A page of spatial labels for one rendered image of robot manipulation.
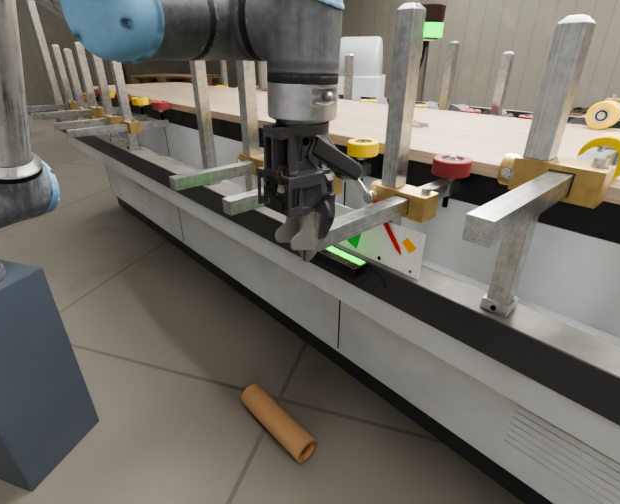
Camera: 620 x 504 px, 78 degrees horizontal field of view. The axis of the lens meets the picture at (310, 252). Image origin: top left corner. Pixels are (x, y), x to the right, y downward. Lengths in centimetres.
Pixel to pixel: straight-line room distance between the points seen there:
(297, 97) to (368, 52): 422
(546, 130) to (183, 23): 48
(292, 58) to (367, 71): 419
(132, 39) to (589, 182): 57
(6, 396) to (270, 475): 74
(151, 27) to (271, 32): 13
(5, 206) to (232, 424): 91
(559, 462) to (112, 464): 123
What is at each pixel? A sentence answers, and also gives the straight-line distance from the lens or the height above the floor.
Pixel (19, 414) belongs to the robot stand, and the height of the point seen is 26.
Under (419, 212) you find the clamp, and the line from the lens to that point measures 75.
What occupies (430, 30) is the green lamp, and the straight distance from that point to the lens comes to 78.
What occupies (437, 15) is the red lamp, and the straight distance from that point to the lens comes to 78.
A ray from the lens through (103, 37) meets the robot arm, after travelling 46.
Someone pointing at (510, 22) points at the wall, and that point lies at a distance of 614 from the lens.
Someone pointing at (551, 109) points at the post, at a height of 104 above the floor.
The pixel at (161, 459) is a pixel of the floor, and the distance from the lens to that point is 141.
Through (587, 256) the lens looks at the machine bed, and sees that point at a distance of 90.
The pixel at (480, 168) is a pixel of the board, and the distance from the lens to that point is 92.
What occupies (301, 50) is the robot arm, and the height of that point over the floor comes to 111.
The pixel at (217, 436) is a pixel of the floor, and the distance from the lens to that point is 141.
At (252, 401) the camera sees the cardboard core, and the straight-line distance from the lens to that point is 139.
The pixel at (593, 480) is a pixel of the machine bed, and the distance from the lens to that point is 119.
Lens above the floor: 110
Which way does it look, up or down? 27 degrees down
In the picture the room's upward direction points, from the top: straight up
